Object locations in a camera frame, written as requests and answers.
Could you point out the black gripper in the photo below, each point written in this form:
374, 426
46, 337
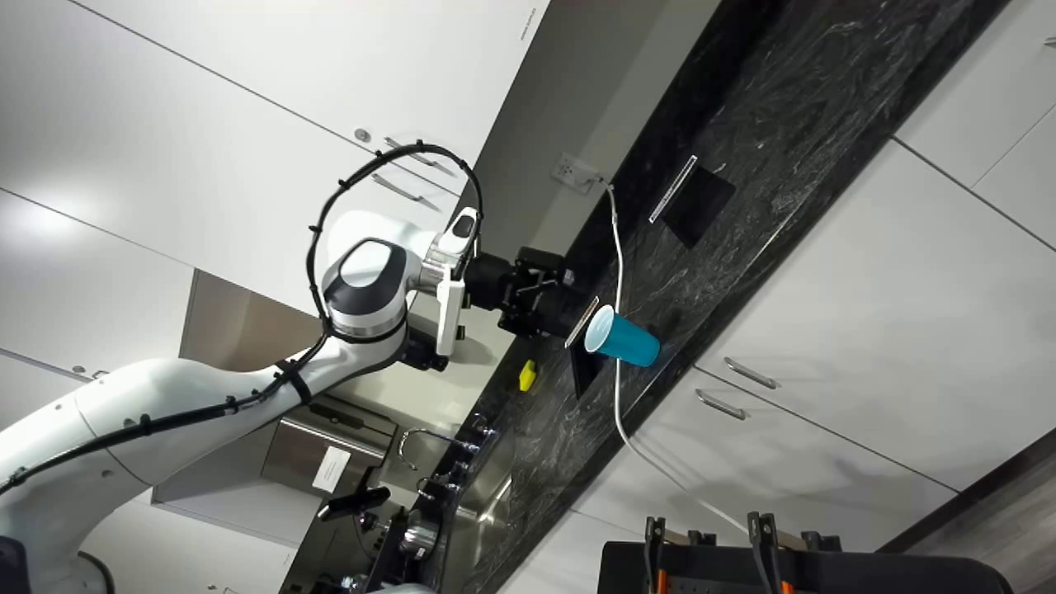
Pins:
527, 293

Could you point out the blue and white cup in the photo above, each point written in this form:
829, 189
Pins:
629, 337

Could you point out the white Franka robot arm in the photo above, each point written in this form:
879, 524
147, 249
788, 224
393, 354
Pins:
165, 409

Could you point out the small yellow object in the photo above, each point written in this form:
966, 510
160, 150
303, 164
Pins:
527, 375

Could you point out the black stove knob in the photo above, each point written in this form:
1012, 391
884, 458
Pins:
450, 476
481, 424
470, 445

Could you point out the orange black clamp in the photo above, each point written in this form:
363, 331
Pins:
656, 553
768, 548

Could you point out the round silver cabinet lock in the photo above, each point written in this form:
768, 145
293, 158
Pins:
361, 135

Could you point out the white paper label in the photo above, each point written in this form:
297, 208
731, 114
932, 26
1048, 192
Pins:
330, 470

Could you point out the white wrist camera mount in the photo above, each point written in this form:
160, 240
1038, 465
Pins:
453, 284

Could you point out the white wall outlet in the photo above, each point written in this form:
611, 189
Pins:
579, 172

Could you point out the black metal stand frame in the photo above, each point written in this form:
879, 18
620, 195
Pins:
802, 567

